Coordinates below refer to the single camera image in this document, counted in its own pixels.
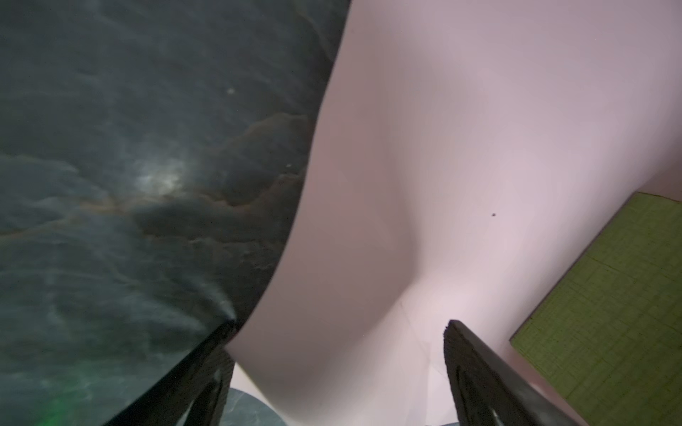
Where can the green gift box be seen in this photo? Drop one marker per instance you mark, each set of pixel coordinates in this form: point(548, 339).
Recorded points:
point(608, 336)

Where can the pink wrapping paper sheet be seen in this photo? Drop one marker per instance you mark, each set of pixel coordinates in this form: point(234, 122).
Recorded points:
point(466, 153)

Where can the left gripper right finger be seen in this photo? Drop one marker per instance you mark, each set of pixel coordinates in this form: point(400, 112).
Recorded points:
point(487, 391)

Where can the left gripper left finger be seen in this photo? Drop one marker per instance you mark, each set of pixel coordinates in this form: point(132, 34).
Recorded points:
point(195, 391)

